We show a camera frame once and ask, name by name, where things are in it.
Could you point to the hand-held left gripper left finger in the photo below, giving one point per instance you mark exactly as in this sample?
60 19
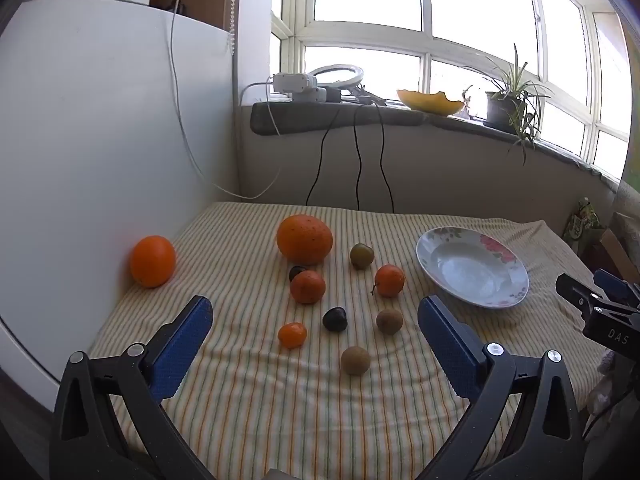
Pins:
182 347

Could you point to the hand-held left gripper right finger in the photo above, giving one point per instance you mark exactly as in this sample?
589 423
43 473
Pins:
447 345

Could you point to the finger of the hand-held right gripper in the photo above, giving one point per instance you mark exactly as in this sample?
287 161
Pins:
614 286
575 292

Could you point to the white floral plate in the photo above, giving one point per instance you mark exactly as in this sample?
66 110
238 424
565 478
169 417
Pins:
470 270

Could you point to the smooth round orange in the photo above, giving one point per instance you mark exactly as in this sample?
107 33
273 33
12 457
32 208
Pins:
152 261

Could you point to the small tangerine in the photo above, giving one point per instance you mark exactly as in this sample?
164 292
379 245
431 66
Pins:
292 335

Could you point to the large dark plum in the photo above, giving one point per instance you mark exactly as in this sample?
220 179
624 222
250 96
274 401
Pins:
334 319

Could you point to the large speckled orange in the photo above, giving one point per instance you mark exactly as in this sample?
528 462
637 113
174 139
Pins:
304 240

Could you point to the cardboard box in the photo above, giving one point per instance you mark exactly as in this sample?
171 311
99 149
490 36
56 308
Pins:
612 245

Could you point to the brown kiwi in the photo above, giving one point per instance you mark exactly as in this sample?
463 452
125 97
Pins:
355 360
389 321

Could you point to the green snack bag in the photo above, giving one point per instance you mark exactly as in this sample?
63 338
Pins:
581 222

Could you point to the tangerine with stem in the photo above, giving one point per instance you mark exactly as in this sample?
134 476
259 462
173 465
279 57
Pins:
390 280

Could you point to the striped cloth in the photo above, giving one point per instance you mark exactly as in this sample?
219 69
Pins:
260 410

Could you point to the green plum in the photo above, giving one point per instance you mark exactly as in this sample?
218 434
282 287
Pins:
361 255

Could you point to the small dark plum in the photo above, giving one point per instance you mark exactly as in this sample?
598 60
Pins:
296 272

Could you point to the medium tangerine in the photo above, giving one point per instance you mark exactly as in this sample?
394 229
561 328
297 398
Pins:
308 288

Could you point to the potted spider plant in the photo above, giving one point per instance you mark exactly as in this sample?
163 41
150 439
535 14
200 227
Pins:
505 110

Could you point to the white board panel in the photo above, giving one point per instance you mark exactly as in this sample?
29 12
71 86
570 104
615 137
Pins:
100 135

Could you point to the yellow bowl on sill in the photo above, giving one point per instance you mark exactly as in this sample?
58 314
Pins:
430 102

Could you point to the grey window sill mat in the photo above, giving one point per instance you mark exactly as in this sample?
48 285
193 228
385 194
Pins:
300 117

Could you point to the white power adapter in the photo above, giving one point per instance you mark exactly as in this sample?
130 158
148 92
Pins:
317 95
292 82

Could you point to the white window frame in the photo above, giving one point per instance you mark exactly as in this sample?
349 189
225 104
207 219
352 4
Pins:
426 50

